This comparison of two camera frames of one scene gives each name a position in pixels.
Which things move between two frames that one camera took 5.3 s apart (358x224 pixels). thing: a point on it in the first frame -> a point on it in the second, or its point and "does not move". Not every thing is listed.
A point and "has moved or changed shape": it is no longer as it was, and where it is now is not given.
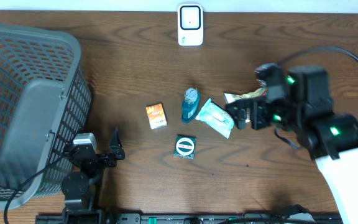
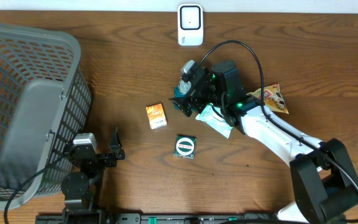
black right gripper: [258, 105] -> [192, 99]
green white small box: [185, 147] does not move
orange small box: [156, 116] does not move
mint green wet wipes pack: [215, 117] does not move
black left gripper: [114, 148] does not move
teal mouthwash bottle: [189, 109] has moved or changed shape
